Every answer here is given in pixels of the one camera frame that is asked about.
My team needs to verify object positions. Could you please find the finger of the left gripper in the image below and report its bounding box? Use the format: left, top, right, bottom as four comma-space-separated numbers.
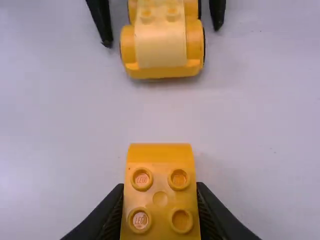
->
206, 0, 229, 32
86, 0, 114, 49

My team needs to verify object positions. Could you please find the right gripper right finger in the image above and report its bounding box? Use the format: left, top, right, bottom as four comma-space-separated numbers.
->
196, 181, 261, 240

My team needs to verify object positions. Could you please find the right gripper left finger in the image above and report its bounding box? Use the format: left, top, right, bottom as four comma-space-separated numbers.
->
59, 183, 125, 240

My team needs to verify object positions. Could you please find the yellow toy car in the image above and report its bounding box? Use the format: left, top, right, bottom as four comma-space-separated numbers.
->
119, 0, 207, 81

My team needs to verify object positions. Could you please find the yellow toy brick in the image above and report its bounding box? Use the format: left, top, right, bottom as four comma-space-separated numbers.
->
120, 142, 201, 240

